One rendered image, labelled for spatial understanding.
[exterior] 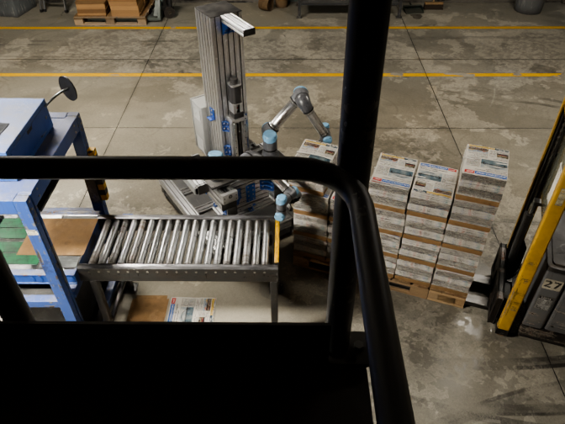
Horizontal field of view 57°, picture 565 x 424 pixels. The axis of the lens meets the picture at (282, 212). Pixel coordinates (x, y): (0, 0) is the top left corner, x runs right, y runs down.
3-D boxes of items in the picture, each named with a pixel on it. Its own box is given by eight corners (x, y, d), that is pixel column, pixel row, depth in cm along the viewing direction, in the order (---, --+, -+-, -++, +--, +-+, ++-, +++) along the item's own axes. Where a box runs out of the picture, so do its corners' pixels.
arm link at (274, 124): (259, 138, 434) (302, 90, 409) (258, 128, 445) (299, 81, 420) (270, 145, 440) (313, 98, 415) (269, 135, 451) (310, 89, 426)
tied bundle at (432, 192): (414, 184, 409) (419, 161, 393) (452, 193, 401) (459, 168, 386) (404, 214, 382) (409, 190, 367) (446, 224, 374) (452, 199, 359)
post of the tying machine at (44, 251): (98, 353, 391) (33, 191, 289) (95, 363, 384) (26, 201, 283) (87, 353, 391) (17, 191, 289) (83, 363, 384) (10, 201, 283)
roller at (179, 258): (192, 223, 388) (191, 218, 385) (182, 270, 353) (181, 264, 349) (185, 223, 388) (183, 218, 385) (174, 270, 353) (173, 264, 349)
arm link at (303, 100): (307, 97, 401) (336, 141, 430) (305, 90, 410) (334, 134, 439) (294, 104, 405) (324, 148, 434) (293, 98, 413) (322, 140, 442)
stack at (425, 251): (305, 235, 485) (308, 162, 431) (433, 267, 455) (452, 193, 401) (292, 265, 458) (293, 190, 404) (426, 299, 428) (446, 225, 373)
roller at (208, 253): (218, 223, 388) (217, 218, 385) (210, 270, 352) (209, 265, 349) (211, 223, 388) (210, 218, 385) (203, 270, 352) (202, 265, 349)
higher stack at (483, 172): (432, 267, 455) (465, 141, 371) (467, 275, 448) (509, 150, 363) (425, 299, 428) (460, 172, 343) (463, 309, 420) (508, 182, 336)
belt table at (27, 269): (103, 219, 399) (100, 209, 392) (77, 284, 350) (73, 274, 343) (13, 219, 400) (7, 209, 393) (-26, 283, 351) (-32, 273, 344)
